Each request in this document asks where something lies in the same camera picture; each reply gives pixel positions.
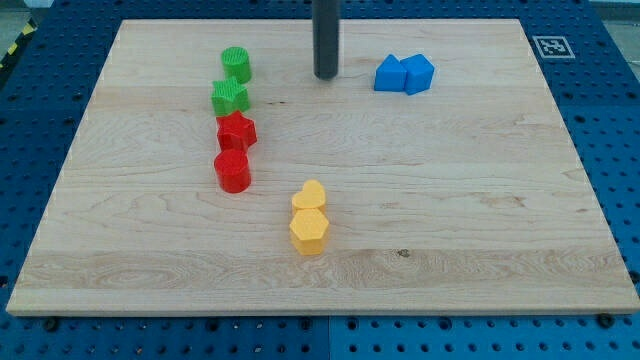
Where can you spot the blue triangle block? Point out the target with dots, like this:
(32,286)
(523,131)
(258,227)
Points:
(390,75)

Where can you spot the blue cube block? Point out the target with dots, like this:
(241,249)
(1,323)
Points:
(419,73)

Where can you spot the yellow heart block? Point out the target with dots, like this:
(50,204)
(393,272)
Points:
(311,196)

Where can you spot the yellow hexagon block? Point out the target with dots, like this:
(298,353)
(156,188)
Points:
(309,231)

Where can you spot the red cylinder block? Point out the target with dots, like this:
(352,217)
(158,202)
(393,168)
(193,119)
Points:
(232,170)

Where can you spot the red star block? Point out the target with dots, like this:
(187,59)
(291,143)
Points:
(236,131)

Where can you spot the light wooden board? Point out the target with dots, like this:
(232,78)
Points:
(465,199)

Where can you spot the green star block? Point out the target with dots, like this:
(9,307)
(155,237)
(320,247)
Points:
(228,96)

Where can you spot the green cylinder block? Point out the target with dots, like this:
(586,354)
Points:
(236,63)

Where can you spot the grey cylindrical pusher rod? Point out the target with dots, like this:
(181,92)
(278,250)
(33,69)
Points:
(325,31)

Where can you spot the white fiducial marker tag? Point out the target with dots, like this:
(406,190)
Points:
(553,47)

